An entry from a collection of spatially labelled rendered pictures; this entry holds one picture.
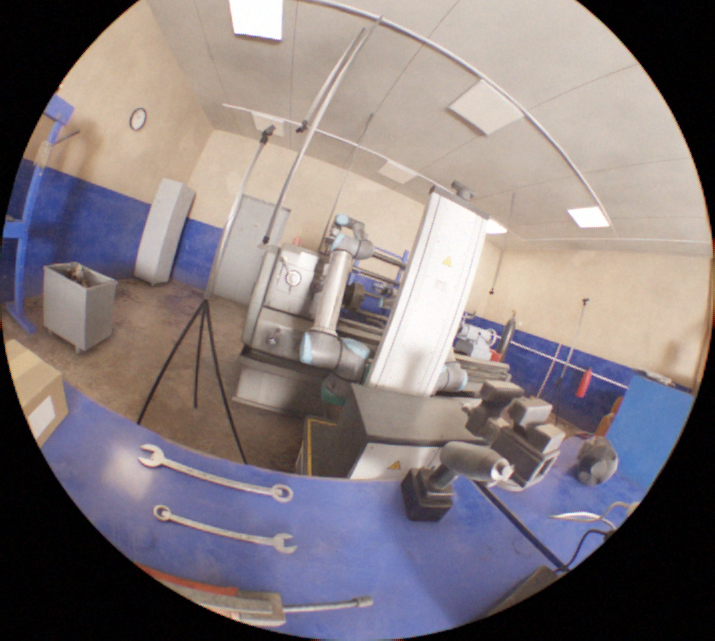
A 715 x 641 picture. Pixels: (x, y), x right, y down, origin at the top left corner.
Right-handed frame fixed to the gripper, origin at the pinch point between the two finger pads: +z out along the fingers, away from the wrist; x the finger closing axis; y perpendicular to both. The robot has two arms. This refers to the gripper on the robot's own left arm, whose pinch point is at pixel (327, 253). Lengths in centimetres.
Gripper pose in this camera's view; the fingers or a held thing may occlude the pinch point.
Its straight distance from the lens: 204.6
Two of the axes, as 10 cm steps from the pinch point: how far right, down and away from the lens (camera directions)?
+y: -6.1, -1.9, -7.7
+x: 7.2, 2.6, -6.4
